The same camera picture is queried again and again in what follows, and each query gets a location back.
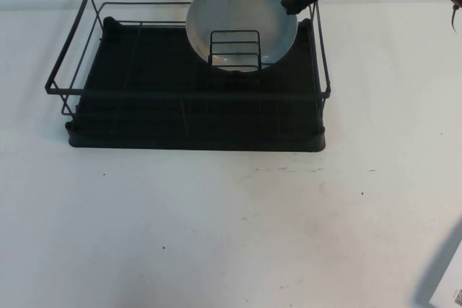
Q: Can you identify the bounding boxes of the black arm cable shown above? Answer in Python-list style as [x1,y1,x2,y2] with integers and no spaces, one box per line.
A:
[448,0,459,34]

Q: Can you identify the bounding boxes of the pale blue round plate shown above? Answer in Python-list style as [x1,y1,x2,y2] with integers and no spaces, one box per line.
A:
[185,0,300,74]

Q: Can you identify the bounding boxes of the white box with QR code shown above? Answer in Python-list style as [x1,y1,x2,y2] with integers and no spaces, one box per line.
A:
[427,246,462,308]

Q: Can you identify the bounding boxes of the black wire dish rack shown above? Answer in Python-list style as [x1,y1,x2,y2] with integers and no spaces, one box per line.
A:
[43,0,332,116]

